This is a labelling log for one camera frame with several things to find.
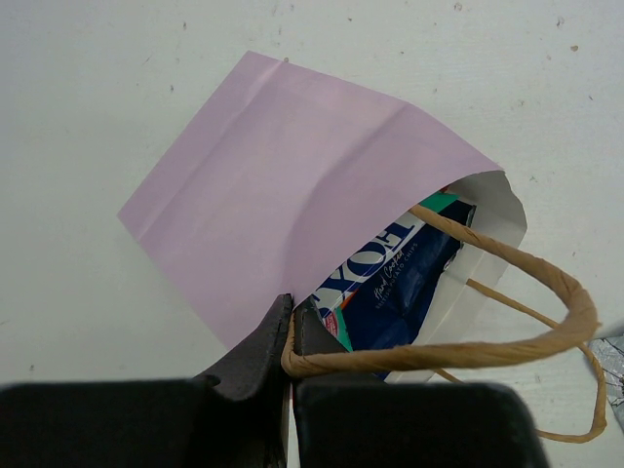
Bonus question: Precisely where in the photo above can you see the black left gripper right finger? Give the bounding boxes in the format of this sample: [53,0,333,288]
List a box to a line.
[291,301,550,468]

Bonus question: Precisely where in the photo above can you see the silver blue snack packet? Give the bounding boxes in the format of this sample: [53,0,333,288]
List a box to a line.
[589,334,624,428]

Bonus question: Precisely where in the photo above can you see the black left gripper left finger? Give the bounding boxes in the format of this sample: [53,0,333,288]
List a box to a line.
[1,294,293,467]

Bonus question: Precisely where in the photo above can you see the green red candy packet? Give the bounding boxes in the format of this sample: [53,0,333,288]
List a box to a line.
[311,189,462,352]

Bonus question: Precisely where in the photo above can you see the lilac paper bag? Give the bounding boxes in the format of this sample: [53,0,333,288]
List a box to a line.
[117,50,610,444]

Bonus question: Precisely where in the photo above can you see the blue Burts chips bag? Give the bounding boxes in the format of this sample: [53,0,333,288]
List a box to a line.
[341,224,461,351]

